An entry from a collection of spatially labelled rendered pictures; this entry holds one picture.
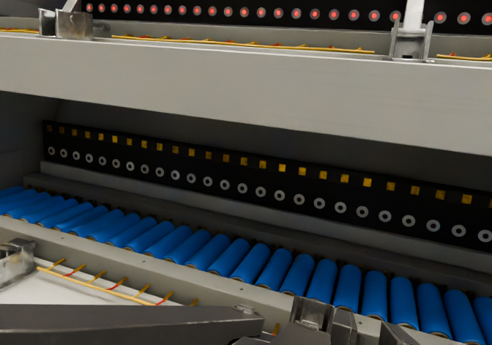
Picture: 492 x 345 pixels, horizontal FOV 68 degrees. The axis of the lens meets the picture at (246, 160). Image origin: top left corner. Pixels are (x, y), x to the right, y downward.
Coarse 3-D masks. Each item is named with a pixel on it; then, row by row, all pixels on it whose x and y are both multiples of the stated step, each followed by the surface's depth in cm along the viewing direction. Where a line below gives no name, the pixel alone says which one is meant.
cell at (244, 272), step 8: (256, 248) 33; (264, 248) 33; (248, 256) 32; (256, 256) 32; (264, 256) 33; (240, 264) 30; (248, 264) 30; (256, 264) 31; (264, 264) 32; (240, 272) 29; (248, 272) 29; (256, 272) 30; (248, 280) 29
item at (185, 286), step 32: (0, 224) 33; (32, 224) 33; (64, 256) 30; (96, 256) 29; (128, 256) 29; (96, 288) 27; (160, 288) 27; (192, 288) 26; (224, 288) 26; (256, 288) 26; (288, 320) 24
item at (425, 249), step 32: (0, 160) 46; (160, 192) 42; (192, 192) 41; (288, 224) 37; (320, 224) 36; (352, 224) 35; (448, 256) 32; (480, 256) 31; (32, 288) 28; (64, 288) 28
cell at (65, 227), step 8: (96, 208) 39; (104, 208) 40; (80, 216) 37; (88, 216) 37; (96, 216) 38; (56, 224) 34; (64, 224) 35; (72, 224) 35; (80, 224) 36; (64, 232) 34
